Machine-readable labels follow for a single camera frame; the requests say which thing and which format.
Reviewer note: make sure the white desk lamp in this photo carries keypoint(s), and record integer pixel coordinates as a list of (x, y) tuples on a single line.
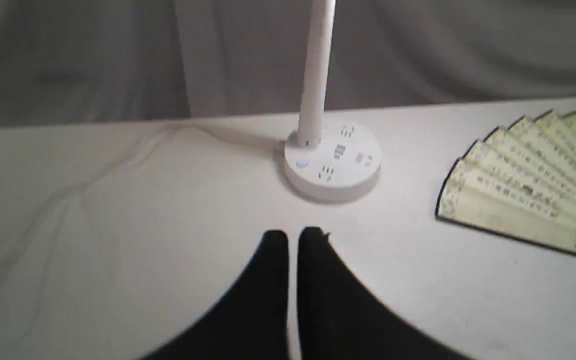
[(327, 161)]

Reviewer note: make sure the folding paper fan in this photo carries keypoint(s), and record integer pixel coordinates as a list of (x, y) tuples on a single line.
[(518, 182)]

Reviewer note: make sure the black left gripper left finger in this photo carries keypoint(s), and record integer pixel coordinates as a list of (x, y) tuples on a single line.
[(249, 322)]

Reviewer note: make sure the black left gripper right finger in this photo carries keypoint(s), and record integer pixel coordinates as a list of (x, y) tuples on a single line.
[(339, 319)]

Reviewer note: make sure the grey backdrop curtain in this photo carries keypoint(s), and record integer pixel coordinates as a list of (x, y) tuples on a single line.
[(66, 62)]

